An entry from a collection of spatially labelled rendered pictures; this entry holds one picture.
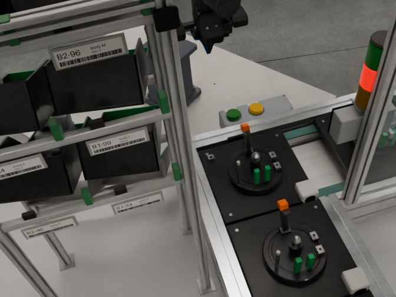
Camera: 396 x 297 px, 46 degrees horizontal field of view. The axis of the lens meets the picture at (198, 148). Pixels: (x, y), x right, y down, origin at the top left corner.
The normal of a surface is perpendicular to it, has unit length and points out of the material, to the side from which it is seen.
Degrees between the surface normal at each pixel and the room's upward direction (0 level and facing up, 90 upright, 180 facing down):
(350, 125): 90
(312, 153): 0
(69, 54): 90
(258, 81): 0
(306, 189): 0
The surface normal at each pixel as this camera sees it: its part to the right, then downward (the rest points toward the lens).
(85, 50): 0.27, 0.72
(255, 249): -0.07, -0.64
